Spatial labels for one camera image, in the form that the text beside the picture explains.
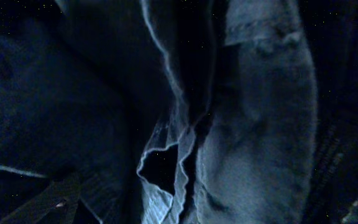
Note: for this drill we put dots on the navy blue shorts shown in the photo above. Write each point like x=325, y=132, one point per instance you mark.
x=178, y=111

